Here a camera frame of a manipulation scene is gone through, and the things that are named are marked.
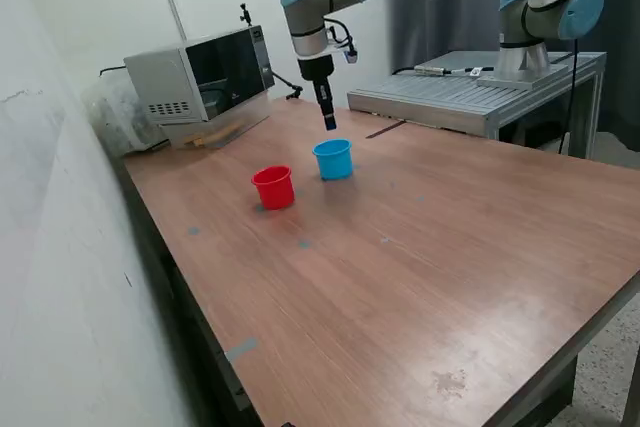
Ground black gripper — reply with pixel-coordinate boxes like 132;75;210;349
298;55;337;131

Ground blue plastic bin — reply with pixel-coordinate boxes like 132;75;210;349
312;138;355;181

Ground red plastic bin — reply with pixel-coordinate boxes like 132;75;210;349
251;165;296;211

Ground dark flat strip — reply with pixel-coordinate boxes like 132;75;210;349
365;120;406;140

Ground wooden sticks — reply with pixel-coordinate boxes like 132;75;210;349
182;120;246;148

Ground aluminium profile robot stand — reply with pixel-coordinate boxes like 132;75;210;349
347;50;607;161

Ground thin white rod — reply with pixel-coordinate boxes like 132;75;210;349
167;0;189;43

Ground silver microwave oven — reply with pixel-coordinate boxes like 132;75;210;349
123;24;277;127

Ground aluminium mounting plate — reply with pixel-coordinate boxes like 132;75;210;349
475;62;570;91

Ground clear plastic bag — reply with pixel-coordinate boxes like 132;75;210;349
82;69;171;158

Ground grey tape strip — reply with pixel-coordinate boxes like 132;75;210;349
224;338;260;363

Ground short black wrist cable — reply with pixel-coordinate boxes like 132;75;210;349
324;18;357;53

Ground black hanging cable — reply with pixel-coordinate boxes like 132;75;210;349
558;37;580;156

